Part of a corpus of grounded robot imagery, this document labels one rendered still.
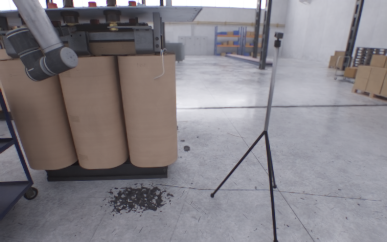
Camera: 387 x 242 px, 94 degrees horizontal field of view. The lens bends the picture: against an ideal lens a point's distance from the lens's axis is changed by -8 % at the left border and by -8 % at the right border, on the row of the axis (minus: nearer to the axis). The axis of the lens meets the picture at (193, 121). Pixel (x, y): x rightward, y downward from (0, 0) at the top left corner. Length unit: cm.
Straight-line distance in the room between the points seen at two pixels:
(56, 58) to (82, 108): 54
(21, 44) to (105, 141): 82
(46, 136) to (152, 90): 90
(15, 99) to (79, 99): 47
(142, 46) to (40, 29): 59
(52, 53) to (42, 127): 79
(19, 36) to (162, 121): 95
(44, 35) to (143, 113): 75
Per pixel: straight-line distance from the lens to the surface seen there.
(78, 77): 155
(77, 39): 156
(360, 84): 680
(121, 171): 193
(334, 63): 1451
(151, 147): 160
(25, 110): 182
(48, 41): 116
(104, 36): 155
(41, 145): 189
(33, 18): 118
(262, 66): 1072
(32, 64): 128
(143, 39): 144
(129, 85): 146
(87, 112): 160
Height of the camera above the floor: 115
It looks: 21 degrees down
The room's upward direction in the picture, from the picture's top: straight up
